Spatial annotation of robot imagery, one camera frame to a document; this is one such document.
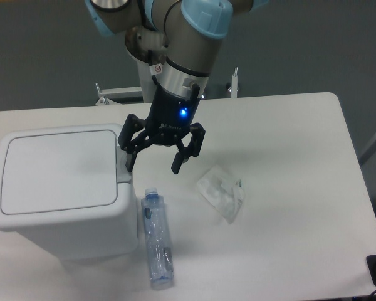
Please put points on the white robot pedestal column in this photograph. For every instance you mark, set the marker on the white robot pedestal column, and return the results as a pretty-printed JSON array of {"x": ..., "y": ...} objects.
[{"x": 144, "y": 72}]

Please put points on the white metal base frame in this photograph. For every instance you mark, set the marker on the white metal base frame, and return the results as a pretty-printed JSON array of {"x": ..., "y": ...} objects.
[{"x": 135, "y": 95}]

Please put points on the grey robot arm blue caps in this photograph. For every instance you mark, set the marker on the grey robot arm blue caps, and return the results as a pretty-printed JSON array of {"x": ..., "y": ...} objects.
[{"x": 178, "y": 42}]

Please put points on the clear plastic water bottle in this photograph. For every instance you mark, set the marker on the clear plastic water bottle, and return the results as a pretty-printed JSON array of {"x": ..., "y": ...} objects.
[{"x": 157, "y": 240}]

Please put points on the crumpled white plastic wrapper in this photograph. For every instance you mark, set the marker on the crumpled white plastic wrapper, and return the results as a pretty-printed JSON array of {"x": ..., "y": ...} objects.
[{"x": 225, "y": 193}]

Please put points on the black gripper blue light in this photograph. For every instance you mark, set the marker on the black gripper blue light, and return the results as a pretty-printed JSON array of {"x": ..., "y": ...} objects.
[{"x": 169, "y": 121}]

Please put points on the white plastic trash can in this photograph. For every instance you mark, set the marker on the white plastic trash can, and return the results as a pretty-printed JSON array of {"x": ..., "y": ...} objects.
[{"x": 68, "y": 191}]

